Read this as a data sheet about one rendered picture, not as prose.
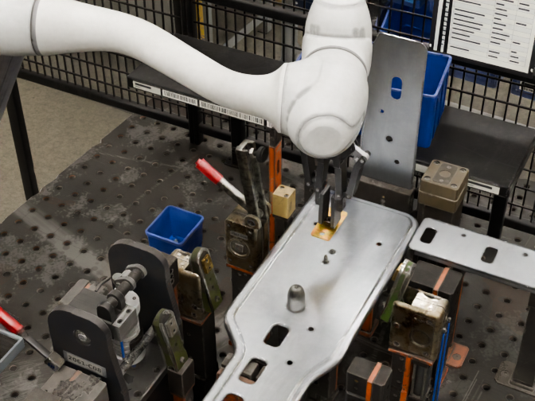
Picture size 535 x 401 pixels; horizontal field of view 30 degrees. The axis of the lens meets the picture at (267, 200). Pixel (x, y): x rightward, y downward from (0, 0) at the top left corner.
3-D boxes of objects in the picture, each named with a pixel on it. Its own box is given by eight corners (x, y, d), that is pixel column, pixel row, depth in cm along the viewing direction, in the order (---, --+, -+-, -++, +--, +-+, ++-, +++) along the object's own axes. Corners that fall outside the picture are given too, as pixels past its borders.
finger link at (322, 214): (323, 195, 173) (319, 193, 173) (321, 224, 178) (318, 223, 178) (330, 185, 175) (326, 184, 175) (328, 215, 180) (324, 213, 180)
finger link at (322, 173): (326, 146, 166) (318, 143, 166) (318, 196, 173) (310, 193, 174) (335, 134, 168) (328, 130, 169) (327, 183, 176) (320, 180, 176)
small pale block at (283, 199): (287, 330, 212) (288, 199, 189) (271, 325, 213) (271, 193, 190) (294, 319, 214) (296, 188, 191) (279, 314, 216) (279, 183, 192)
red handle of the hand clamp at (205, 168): (259, 220, 184) (193, 164, 183) (253, 226, 185) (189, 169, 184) (269, 208, 186) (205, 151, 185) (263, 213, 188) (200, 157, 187)
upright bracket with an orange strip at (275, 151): (275, 316, 215) (275, 129, 183) (269, 314, 216) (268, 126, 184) (281, 307, 217) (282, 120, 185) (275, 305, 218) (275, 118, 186)
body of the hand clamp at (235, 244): (257, 356, 207) (255, 229, 184) (228, 344, 209) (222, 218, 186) (270, 336, 211) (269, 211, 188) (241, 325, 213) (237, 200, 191)
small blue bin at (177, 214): (183, 274, 225) (181, 245, 220) (146, 260, 229) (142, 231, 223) (207, 245, 233) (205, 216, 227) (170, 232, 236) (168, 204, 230)
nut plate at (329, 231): (329, 242, 175) (329, 236, 175) (309, 235, 177) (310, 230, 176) (348, 213, 181) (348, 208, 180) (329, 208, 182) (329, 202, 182)
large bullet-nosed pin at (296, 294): (299, 321, 176) (300, 294, 171) (283, 314, 177) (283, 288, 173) (307, 309, 178) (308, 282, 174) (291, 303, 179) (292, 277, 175)
